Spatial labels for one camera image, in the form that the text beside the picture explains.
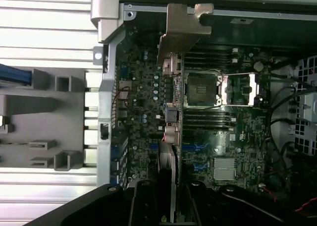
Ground black open PC case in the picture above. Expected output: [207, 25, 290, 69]
[90, 0, 317, 226]

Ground grey parts rack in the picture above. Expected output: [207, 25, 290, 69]
[0, 67, 87, 172]

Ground thin red and black wire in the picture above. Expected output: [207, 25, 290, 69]
[112, 85, 131, 106]

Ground silver chipset heatsink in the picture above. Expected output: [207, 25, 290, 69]
[212, 157, 236, 181]

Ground blue expansion slot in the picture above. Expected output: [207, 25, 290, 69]
[148, 143, 196, 150]

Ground CPU socket with metal frame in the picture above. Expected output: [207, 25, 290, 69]
[217, 72, 261, 107]

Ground green motherboard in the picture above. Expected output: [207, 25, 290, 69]
[110, 25, 273, 194]

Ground hard disk with blue rails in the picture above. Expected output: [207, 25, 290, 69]
[0, 63, 33, 88]

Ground metal disk cage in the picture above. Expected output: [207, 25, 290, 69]
[293, 54, 317, 159]

